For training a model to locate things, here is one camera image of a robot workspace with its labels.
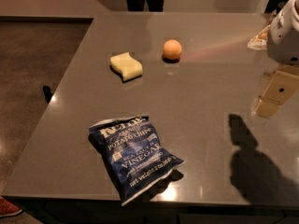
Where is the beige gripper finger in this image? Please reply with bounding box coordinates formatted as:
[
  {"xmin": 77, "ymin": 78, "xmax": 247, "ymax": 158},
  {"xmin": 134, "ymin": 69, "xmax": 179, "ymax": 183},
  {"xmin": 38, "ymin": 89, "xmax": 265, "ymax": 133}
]
[{"xmin": 253, "ymin": 98, "xmax": 279, "ymax": 119}]

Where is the blue potato chip bag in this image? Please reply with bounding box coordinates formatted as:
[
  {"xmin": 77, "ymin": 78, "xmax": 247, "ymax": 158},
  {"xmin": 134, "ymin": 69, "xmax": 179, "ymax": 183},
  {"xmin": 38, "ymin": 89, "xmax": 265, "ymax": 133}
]
[{"xmin": 89, "ymin": 116, "xmax": 184, "ymax": 206}]

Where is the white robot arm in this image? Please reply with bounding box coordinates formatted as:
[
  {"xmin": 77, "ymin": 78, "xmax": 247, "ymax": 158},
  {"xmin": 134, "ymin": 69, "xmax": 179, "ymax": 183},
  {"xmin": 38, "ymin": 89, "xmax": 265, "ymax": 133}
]
[{"xmin": 253, "ymin": 0, "xmax": 299, "ymax": 118}]

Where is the snack package at table edge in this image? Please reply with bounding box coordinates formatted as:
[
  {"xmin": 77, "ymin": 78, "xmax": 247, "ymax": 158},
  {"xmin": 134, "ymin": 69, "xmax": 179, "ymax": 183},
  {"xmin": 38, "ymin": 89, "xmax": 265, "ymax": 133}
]
[{"xmin": 248, "ymin": 25, "xmax": 270, "ymax": 50}]

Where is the orange fruit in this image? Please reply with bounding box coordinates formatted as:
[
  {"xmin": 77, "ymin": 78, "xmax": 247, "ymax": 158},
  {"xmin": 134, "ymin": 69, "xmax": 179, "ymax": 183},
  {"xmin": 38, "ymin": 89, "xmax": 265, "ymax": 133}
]
[{"xmin": 163, "ymin": 39, "xmax": 182, "ymax": 60}]

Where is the yellow sponge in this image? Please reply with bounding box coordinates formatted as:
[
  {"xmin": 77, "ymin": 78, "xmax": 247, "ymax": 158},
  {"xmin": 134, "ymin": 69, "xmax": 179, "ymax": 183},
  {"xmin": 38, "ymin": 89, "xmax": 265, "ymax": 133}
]
[{"xmin": 110, "ymin": 52, "xmax": 143, "ymax": 82}]

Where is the small black floor object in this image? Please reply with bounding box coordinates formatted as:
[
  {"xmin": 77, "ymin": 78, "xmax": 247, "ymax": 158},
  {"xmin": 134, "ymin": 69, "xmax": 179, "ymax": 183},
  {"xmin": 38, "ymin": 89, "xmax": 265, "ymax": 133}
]
[{"xmin": 43, "ymin": 86, "xmax": 54, "ymax": 103}]

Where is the red shoe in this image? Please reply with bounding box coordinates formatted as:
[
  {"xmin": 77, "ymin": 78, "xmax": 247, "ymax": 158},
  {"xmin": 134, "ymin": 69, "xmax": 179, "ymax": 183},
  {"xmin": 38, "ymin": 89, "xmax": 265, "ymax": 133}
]
[{"xmin": 0, "ymin": 199, "xmax": 22, "ymax": 217}]

